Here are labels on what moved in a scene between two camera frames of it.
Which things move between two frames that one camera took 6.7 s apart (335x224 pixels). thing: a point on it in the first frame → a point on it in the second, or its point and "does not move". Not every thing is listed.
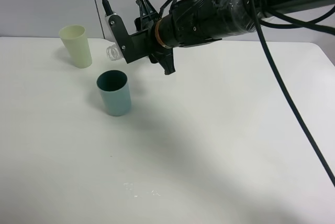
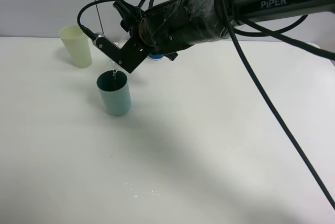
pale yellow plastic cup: [75, 38] does not move
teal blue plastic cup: [114, 86] does not move
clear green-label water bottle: [114, 52] → [119, 44]
